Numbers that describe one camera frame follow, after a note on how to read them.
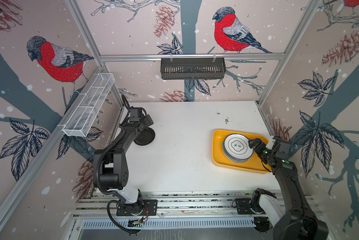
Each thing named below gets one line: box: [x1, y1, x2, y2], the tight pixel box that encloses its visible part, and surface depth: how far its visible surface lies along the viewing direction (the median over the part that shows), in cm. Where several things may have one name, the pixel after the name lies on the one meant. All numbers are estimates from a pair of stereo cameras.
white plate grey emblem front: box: [222, 133, 254, 164], surface depth 91 cm
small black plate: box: [133, 127, 156, 146], surface depth 101 cm
